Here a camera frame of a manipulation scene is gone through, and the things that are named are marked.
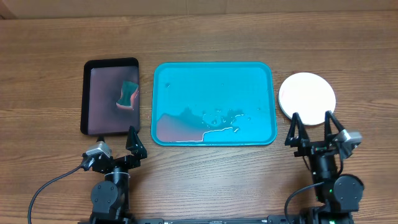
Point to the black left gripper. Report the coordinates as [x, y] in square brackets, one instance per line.
[137, 149]

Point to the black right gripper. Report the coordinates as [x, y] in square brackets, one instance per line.
[291, 139]

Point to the white plate with red stain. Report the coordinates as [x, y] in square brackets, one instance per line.
[307, 94]

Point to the pink round sponge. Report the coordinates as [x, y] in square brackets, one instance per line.
[129, 93]

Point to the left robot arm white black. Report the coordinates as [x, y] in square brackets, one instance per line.
[110, 198]

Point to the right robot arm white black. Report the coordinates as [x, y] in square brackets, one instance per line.
[339, 193]

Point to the black tray with water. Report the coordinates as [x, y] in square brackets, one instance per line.
[102, 83]

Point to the teal plastic tray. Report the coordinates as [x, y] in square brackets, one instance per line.
[213, 104]

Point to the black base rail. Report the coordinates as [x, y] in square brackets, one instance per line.
[271, 219]

